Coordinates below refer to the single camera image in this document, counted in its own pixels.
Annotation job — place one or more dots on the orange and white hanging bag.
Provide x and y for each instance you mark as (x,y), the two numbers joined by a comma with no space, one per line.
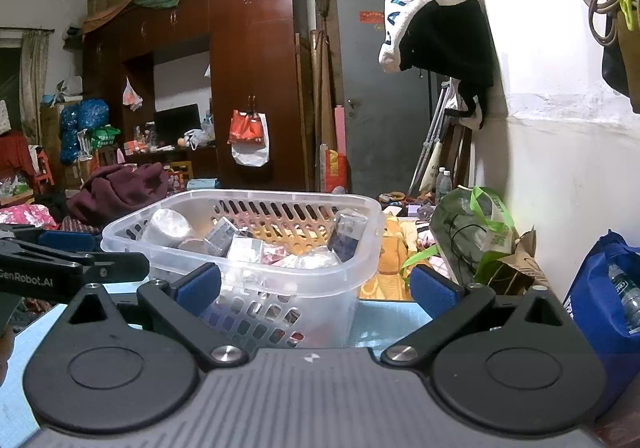
(249,138)

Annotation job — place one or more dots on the black monitor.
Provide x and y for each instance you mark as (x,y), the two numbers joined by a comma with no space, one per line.
(176,123)

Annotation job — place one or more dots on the white small box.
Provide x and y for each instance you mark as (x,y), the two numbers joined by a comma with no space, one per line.
(245,249)

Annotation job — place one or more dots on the dark blue wrapped box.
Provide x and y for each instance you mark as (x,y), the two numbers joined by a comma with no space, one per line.
(346,235)

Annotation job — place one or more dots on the blue patterned sack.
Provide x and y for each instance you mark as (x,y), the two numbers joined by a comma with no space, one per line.
(82,128)

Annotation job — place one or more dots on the white and black hanging jacket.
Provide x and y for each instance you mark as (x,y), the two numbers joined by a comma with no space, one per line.
(440,28)

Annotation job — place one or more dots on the clear plastic basket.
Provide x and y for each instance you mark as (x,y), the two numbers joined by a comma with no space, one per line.
(280,298)

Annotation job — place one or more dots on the brown wooden wardrobe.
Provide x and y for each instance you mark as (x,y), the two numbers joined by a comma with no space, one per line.
(250,53)

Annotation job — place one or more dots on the metal crutches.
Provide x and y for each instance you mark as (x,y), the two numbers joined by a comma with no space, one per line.
(430,138)

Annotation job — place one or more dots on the pink plastic bag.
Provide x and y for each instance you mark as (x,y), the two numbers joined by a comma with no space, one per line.
(132,95)

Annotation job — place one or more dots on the dark hanging bag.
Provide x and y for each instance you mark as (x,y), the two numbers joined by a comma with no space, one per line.
(625,68)

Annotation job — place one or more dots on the silver tape roll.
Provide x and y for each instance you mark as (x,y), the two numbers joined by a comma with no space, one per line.
(167,228)

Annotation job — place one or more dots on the small silver box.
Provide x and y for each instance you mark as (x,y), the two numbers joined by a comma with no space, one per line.
(221,236)

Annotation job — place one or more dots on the beige curtain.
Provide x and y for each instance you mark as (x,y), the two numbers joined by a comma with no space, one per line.
(34,83)

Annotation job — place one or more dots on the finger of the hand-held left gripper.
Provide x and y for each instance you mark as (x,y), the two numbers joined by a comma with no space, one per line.
(67,241)

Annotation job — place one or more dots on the green plastic bag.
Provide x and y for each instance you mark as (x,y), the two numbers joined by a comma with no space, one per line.
(465,228)

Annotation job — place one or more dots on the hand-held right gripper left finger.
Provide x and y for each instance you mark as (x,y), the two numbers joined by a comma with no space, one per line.
(202,284)

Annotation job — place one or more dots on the yellow printed blanket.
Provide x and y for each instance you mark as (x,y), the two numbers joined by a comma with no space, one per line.
(395,258)

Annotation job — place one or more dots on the clear water bottle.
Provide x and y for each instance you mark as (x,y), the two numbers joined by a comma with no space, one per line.
(626,295)

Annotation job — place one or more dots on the grey door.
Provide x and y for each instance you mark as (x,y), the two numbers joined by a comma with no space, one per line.
(380,103)

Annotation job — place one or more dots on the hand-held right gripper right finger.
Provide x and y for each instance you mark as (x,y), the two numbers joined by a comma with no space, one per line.
(432,292)

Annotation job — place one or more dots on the maroon cloth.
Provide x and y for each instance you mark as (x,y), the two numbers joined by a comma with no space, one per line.
(120,193)

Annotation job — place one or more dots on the brown paper bag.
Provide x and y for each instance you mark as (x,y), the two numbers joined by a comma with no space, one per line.
(520,268)

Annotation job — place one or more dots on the blue shopping bag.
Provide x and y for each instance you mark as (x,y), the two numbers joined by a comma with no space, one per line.
(590,308)

